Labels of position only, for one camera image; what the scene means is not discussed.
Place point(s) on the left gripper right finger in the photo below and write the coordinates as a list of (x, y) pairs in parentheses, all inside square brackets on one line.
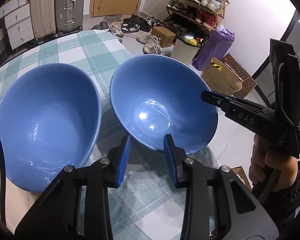
[(218, 205)]

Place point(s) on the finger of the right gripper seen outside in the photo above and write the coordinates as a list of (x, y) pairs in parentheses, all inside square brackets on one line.
[(217, 99)]

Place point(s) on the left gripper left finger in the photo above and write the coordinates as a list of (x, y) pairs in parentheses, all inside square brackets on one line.
[(55, 214)]

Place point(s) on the cream plate front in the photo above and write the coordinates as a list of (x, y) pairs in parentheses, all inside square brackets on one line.
[(18, 203)]

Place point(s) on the blue bowl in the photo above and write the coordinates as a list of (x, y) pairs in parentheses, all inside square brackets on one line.
[(153, 95), (50, 118)]

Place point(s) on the cardboard box with cat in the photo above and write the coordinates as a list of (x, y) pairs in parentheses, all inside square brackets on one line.
[(221, 78)]

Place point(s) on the purple rolled mat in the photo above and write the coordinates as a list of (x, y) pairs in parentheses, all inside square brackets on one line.
[(218, 43)]

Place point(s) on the white trash bin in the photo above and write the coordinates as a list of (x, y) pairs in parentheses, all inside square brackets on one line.
[(183, 52)]

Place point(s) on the teal checked tablecloth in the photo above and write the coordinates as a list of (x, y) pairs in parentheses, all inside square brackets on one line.
[(147, 205)]

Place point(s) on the small brown cardboard box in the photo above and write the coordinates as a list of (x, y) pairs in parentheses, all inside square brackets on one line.
[(165, 36)]

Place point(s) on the wooden shoe rack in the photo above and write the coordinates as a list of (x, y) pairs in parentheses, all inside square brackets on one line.
[(206, 14)]

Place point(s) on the grey slippers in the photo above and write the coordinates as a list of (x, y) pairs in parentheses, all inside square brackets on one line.
[(103, 25)]

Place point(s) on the silver suitcase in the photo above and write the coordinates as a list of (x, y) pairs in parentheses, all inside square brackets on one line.
[(68, 16)]

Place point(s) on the beige suitcase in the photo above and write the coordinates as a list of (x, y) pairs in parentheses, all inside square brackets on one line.
[(42, 18)]

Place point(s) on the white drawer desk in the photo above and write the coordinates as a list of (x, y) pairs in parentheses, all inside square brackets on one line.
[(17, 20)]

